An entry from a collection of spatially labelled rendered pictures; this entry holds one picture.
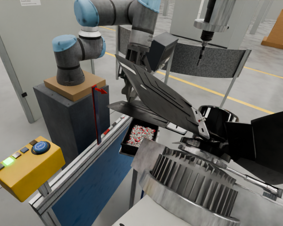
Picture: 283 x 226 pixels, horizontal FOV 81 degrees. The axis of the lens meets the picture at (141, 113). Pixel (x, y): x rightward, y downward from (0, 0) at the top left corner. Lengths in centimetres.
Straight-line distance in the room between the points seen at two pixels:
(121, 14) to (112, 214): 143
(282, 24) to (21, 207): 868
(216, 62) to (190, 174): 220
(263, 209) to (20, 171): 63
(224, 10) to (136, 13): 29
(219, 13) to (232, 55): 221
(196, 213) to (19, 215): 156
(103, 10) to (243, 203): 65
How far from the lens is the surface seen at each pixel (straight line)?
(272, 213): 54
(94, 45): 98
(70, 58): 95
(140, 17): 58
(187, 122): 37
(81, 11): 59
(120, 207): 164
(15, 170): 61
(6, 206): 188
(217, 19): 39
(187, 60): 242
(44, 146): 62
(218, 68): 258
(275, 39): 864
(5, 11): 209
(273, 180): 77
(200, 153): 46
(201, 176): 43
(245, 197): 52
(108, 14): 61
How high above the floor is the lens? 152
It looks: 38 degrees down
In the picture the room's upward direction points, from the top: 7 degrees clockwise
